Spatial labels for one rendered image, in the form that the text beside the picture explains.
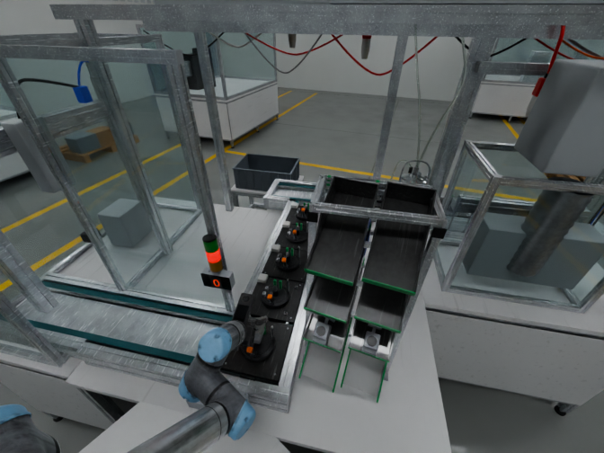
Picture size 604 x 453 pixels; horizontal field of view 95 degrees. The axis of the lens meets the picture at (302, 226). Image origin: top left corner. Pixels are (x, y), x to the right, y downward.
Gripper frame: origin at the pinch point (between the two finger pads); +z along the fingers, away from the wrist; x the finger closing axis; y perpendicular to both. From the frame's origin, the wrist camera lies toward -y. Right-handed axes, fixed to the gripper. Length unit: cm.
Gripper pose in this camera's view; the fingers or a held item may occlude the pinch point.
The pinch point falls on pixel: (255, 315)
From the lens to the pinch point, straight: 110.4
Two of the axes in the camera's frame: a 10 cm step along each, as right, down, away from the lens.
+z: 1.4, 1.4, 9.8
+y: -1.5, 9.8, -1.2
